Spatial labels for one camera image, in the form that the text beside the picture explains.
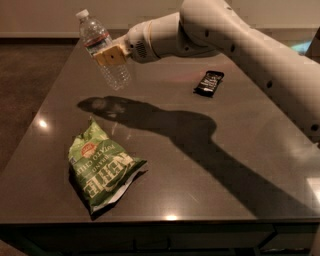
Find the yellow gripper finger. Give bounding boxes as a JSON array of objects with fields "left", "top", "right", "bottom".
[{"left": 93, "top": 45, "right": 126, "bottom": 66}]

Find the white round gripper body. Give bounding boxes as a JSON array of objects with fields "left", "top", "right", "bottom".
[{"left": 114, "top": 21, "right": 154, "bottom": 63}]

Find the clear plastic water bottle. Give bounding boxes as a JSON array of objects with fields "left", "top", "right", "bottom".
[{"left": 76, "top": 9, "right": 131, "bottom": 90}]

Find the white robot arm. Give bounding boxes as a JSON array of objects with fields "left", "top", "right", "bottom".
[{"left": 93, "top": 0, "right": 320, "bottom": 143}]

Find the black candy bar wrapper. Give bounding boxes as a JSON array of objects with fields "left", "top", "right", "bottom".
[{"left": 194, "top": 70, "right": 224, "bottom": 97}]

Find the green potato chips bag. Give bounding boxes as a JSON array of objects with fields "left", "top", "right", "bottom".
[{"left": 68, "top": 118, "right": 147, "bottom": 215}]

